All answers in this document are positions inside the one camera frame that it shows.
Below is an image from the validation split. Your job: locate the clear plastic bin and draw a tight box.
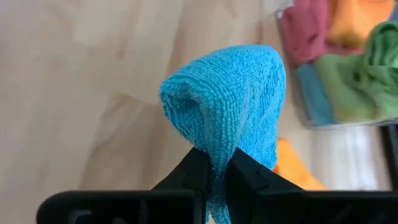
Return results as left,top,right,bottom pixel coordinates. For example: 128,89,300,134
275,0,398,130

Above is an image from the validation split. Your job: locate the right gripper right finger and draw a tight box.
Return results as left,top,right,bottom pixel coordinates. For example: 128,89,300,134
225,147,304,224

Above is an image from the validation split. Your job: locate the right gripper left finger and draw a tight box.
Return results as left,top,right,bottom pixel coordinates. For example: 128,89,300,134
152,147,213,224

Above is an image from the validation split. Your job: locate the green microfiber towel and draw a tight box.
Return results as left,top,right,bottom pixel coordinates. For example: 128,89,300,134
314,54,398,123
363,21,398,78

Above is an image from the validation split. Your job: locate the blue microfiber towel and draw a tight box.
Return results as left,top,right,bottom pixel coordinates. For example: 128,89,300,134
294,63,339,127
159,44,287,224

